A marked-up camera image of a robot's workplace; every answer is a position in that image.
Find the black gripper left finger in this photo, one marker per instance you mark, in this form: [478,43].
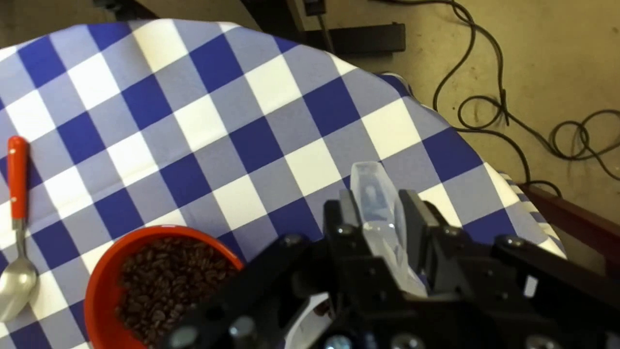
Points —
[364,295]

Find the blue white checkered tablecloth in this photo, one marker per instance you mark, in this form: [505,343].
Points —
[228,130]

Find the clear plastic measuring jug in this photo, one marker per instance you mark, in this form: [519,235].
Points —
[385,233]

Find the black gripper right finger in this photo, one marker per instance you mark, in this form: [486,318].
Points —
[509,293]

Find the red handled metal spoon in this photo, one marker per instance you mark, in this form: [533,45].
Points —
[19,275]

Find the coffee beans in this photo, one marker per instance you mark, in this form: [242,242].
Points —
[162,279]

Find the red bowl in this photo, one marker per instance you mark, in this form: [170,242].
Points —
[102,291]

